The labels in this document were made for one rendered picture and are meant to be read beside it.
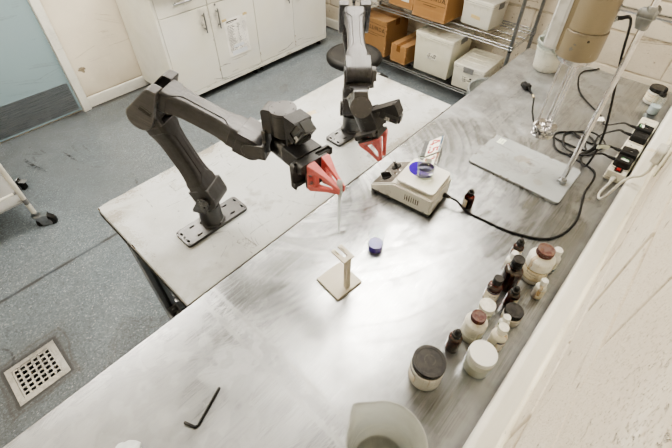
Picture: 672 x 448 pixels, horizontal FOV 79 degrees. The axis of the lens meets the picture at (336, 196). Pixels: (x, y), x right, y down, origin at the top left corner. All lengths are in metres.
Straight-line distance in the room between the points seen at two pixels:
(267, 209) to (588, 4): 0.96
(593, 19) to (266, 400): 1.12
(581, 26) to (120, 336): 2.09
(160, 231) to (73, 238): 1.51
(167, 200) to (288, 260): 0.44
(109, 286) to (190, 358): 1.44
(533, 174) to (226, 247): 0.97
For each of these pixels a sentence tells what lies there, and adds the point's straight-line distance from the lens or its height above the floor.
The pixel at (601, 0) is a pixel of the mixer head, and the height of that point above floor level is 1.44.
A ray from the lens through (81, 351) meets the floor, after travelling 2.26.
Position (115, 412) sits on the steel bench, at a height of 0.90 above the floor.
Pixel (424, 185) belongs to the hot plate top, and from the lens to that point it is 1.18.
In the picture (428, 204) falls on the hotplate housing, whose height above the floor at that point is 0.95.
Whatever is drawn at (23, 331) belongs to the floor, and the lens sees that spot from 2.46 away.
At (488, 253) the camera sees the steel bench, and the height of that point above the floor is 0.90.
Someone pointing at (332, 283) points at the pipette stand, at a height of 0.91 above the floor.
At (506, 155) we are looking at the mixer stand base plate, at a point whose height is 0.91.
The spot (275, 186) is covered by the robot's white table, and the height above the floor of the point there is 0.90.
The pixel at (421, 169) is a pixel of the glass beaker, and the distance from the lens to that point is 1.16.
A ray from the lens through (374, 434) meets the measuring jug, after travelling 0.90.
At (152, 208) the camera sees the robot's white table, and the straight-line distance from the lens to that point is 1.32.
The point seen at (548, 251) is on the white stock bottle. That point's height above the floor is 1.01.
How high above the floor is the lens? 1.77
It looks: 45 degrees down
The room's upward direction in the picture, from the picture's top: straight up
